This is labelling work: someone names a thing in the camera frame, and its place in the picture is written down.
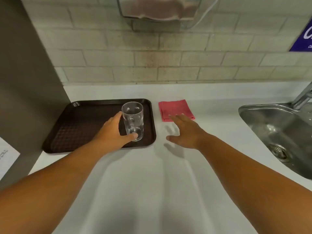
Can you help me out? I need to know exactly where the person's right hand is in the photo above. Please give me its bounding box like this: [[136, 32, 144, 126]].
[[166, 113, 213, 151]]

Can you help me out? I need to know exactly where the stainless steel hand dryer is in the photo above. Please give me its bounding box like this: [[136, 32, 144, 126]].
[[116, 0, 203, 22]]

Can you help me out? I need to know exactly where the dark brown plastic tray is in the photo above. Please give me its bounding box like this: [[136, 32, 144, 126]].
[[42, 98, 157, 154]]

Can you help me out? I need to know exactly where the blue wall sign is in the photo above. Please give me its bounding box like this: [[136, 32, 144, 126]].
[[289, 18, 312, 52]]

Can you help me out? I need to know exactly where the metal faucet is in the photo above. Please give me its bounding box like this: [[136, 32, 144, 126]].
[[291, 81, 312, 111]]

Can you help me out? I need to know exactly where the person's right forearm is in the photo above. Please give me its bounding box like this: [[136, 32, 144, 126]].
[[198, 134, 312, 234]]

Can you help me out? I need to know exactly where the printed white paper notice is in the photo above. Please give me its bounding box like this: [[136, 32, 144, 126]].
[[0, 136, 21, 181]]

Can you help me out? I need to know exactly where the stainless steel sink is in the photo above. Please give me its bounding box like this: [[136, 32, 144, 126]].
[[238, 102, 312, 180]]

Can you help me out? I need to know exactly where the pink cleaning cloth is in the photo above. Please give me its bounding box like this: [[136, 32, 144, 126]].
[[159, 99, 196, 123]]

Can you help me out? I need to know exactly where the person's left hand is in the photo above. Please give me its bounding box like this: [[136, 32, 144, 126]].
[[93, 111, 138, 151]]

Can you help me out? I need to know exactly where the person's left forearm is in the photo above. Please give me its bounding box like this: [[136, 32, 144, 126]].
[[0, 140, 110, 234]]

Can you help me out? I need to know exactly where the metal sink drain strainer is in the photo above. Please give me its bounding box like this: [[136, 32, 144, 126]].
[[269, 143, 291, 161]]

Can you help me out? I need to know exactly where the clear drinking glass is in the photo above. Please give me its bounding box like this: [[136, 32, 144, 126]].
[[121, 101, 144, 142]]

